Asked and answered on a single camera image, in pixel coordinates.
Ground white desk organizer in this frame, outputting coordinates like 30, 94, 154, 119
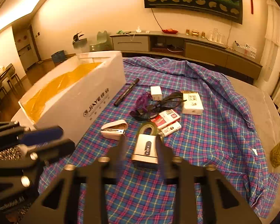
232, 41, 257, 58

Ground cream curtain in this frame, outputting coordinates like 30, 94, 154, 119
263, 0, 280, 104

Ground cluster of clear glass cups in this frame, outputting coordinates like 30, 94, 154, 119
208, 28, 225, 44

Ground white planter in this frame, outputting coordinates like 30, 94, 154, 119
72, 38, 88, 55

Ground blue plastic crate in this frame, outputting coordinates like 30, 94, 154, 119
51, 50, 66, 63

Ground wooden dining table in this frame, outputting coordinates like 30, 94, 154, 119
0, 63, 16, 91

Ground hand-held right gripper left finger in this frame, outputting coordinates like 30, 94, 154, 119
21, 135, 127, 224

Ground long grey TV cabinet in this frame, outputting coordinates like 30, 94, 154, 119
110, 31, 263, 85

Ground orange television cable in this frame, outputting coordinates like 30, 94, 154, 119
151, 8, 164, 31

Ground black glasses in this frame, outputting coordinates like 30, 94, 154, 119
130, 92, 186, 122

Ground blue plaid cloth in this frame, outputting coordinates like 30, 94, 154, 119
37, 56, 280, 224

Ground white foam box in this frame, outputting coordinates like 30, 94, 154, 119
11, 50, 127, 145

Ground white power adapter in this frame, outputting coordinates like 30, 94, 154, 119
150, 86, 163, 101

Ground red and white pack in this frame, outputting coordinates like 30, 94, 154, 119
150, 109, 180, 129

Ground green tape roll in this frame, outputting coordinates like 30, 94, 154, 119
136, 121, 158, 137

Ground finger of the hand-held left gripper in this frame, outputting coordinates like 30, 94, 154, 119
0, 121, 64, 146
0, 139, 75, 189

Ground green plastic chair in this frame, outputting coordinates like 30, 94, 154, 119
90, 30, 113, 52

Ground white printed tube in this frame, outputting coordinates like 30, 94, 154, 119
159, 121, 181, 138

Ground metallic rectangular gadget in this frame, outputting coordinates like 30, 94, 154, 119
131, 133, 159, 171

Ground ceiling light strip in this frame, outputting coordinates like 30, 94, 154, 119
0, 0, 69, 36

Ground dark leafy plant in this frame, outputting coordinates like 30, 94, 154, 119
73, 31, 86, 43

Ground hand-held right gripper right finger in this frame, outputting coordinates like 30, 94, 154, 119
157, 135, 262, 224

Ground wooden dining chair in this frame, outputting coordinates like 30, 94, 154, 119
7, 73, 23, 95

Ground black marker pen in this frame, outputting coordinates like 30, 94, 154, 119
113, 78, 140, 106

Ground white labelled carton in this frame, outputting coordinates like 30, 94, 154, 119
181, 91, 204, 115

